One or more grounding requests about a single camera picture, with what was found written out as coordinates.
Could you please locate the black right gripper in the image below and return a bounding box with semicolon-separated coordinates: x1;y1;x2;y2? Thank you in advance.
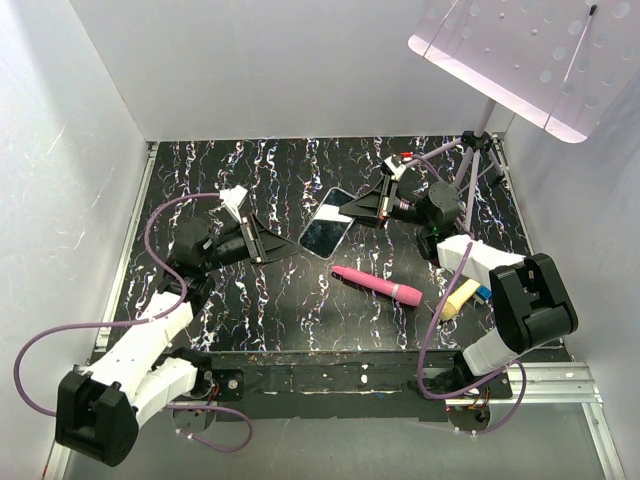
337;175;432;229

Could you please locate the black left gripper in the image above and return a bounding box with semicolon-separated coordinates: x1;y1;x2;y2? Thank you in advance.
201;213;303;273

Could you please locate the phone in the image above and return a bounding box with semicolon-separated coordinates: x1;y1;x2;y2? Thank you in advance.
298;187;355;260

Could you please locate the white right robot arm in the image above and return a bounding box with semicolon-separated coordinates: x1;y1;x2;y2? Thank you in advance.
339;173;578;400

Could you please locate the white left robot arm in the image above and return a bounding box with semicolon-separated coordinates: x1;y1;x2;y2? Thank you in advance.
55;214;297;467

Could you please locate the pink toy microphone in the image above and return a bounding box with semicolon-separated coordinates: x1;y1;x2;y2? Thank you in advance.
331;265;422;307

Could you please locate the cream wooden toy microphone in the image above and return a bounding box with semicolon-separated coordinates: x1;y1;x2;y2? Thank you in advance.
440;279;481;321

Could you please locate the blue toy brick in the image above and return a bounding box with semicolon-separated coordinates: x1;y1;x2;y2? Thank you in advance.
474;286;492;303

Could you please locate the lilac music stand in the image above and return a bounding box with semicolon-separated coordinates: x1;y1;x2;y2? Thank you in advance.
382;0;640;241

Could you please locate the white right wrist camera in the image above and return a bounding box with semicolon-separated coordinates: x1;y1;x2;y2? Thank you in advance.
381;154;412;182

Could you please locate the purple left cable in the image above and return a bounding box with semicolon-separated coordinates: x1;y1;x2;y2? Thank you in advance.
13;192;255;454

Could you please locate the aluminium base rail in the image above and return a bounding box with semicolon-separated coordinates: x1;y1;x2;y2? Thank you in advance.
446;363;626;479

